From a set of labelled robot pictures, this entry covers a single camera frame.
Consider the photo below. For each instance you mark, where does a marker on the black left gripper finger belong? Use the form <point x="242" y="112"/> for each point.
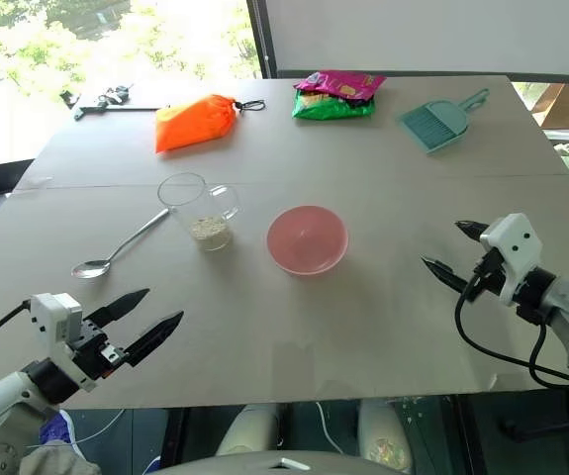
<point x="118" y="307"/>
<point x="153" y="339"/>

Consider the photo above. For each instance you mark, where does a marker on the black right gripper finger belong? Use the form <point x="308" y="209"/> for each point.
<point x="472" y="228"/>
<point x="445" y="274"/>

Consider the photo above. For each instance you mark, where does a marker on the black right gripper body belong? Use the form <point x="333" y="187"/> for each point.
<point x="491" y="272"/>

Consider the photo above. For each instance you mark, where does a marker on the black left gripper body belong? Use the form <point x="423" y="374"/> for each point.
<point x="91" y="349"/>

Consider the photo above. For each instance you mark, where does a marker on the silver metal spoon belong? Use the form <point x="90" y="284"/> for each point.
<point x="91" y="269"/>

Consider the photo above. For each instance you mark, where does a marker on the purple cloth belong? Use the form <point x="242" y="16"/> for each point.
<point x="59" y="428"/>

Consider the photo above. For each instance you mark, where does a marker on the teal plastic dustpan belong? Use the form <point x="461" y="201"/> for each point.
<point x="454" y="121"/>

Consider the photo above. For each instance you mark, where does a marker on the teal hand brush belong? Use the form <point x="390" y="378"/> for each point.
<point x="425" y="128"/>

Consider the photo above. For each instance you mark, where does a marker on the grey cloth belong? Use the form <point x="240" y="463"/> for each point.
<point x="56" y="462"/>

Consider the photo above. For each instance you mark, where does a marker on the white rounded leg cover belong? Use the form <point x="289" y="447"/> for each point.
<point x="385" y="435"/>
<point x="249" y="430"/>

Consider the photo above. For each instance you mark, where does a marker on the pink plastic bowl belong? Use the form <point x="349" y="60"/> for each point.
<point x="309" y="259"/>

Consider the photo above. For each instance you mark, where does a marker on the brown cardboard box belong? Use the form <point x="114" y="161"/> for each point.
<point x="556" y="104"/>

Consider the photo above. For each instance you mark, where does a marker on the grey rounded body shell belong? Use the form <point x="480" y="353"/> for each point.
<point x="264" y="465"/>

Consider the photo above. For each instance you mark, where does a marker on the green snack packet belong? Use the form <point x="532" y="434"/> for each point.
<point x="328" y="110"/>

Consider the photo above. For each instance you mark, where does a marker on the magenta snack packet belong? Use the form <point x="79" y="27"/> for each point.
<point x="343" y="81"/>

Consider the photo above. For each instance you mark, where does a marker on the white roller blind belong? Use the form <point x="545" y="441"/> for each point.
<point x="412" y="34"/>

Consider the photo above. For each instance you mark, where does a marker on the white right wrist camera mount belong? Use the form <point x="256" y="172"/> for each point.
<point x="511" y="242"/>

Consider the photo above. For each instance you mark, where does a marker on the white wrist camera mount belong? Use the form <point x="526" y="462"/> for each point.
<point x="511" y="242"/>
<point x="54" y="321"/>

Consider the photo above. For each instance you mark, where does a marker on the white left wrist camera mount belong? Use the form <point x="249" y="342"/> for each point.
<point x="54" y="321"/>

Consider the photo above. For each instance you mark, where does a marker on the black window frame post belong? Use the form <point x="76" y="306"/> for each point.
<point x="261" y="39"/>

